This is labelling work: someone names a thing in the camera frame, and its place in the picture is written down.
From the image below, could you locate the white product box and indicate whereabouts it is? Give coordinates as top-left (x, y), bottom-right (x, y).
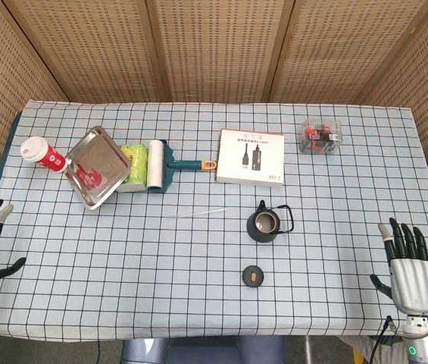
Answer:
top-left (214, 128), bottom-right (286, 188)

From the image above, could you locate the black kettle lid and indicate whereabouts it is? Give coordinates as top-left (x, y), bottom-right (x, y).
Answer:
top-left (241, 265), bottom-right (265, 288)

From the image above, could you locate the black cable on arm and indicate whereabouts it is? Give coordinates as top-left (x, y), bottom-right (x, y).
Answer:
top-left (367, 315), bottom-right (393, 364)

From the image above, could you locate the teal lint roller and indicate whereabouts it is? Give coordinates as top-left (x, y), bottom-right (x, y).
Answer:
top-left (145, 139), bottom-right (218, 194)

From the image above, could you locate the green yellow sponge pack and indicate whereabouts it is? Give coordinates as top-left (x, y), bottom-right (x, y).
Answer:
top-left (116, 143), bottom-right (150, 193)

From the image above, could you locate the woven bamboo folding screen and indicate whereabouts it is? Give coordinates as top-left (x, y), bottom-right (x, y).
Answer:
top-left (0, 0), bottom-right (428, 243)

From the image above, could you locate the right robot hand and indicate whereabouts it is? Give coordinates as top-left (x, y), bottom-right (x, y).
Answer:
top-left (369, 217), bottom-right (428, 317)

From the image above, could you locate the clear plastic straw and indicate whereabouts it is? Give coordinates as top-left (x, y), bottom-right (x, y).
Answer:
top-left (175, 207), bottom-right (227, 219)

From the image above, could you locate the clear box of clips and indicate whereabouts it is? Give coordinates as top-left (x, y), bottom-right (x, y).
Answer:
top-left (296, 117), bottom-right (343, 155)

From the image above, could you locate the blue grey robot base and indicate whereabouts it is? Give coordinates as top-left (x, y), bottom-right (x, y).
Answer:
top-left (120, 335), bottom-right (286, 364)

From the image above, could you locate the small black kettle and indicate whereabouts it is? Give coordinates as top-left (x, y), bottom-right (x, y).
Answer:
top-left (245, 199), bottom-right (295, 243)

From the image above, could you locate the red paper coffee cup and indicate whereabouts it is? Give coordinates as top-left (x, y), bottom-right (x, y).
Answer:
top-left (20, 136), bottom-right (69, 174)

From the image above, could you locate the stainless steel tray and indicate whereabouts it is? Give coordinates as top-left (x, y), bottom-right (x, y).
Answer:
top-left (64, 125), bottom-right (133, 211)

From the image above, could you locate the blue checkered tablecloth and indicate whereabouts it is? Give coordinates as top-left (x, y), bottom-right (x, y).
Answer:
top-left (0, 99), bottom-right (428, 344)

